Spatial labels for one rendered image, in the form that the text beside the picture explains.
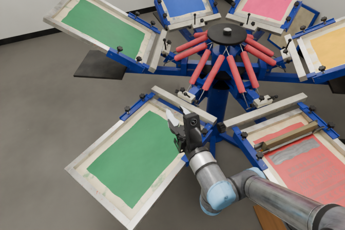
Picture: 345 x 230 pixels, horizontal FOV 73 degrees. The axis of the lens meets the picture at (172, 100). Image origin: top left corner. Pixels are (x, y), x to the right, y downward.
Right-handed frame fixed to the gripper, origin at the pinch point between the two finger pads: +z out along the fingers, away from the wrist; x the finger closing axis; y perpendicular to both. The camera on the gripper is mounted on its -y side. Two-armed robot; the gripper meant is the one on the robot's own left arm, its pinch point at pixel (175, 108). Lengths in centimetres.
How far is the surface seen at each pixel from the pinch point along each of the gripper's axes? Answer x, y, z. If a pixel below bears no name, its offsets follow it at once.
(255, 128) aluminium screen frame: 74, 59, 17
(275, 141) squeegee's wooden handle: 73, 52, 0
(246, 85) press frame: 87, 51, 51
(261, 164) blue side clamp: 60, 60, -7
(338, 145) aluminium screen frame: 113, 54, -15
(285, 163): 77, 62, -11
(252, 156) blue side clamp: 58, 59, -1
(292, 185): 71, 63, -23
